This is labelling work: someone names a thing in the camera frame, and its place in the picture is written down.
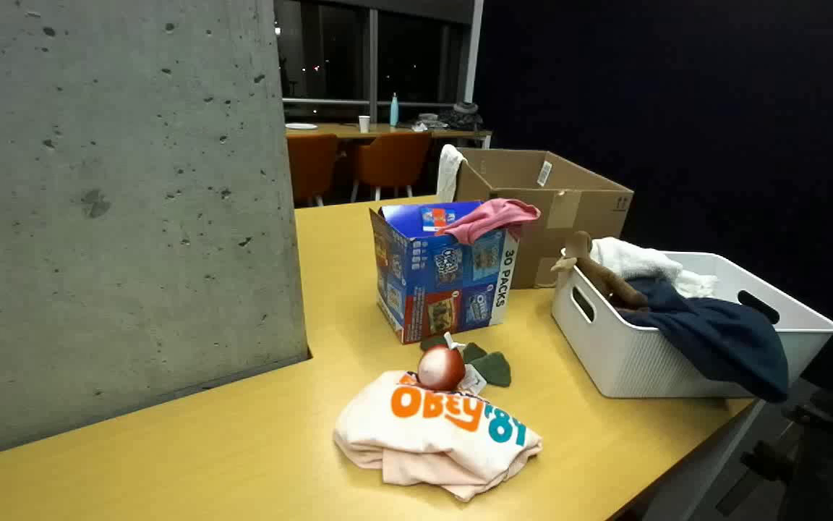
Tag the brown plush toy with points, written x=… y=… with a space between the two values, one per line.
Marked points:
x=612 y=281

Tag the pink shirt with orange print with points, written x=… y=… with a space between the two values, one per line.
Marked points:
x=434 y=439

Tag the dark window with frame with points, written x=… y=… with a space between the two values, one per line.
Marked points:
x=375 y=48

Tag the dark bag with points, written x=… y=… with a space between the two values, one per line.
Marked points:
x=454 y=118

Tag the white cloth on cardboard box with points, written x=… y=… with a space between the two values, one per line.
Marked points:
x=449 y=174

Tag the orange chair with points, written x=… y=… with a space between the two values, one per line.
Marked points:
x=313 y=163
x=392 y=160

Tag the light blue bottle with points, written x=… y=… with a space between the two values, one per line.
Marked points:
x=394 y=111

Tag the blue printed cardboard box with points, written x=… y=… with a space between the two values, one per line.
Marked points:
x=425 y=286

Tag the white plastic basket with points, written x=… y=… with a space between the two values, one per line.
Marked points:
x=629 y=362

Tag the brown cardboard box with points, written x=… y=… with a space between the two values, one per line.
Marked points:
x=577 y=208

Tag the white crumpled cloth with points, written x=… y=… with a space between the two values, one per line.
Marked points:
x=629 y=255

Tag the navy blue cloth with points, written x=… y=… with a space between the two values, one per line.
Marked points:
x=723 y=336

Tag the pink cloth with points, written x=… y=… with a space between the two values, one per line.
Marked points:
x=490 y=219

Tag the red toy radish green leaves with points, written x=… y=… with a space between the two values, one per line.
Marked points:
x=441 y=370

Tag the long wooden window desk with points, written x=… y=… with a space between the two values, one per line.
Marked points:
x=339 y=129

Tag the white paper cup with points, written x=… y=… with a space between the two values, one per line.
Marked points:
x=362 y=122

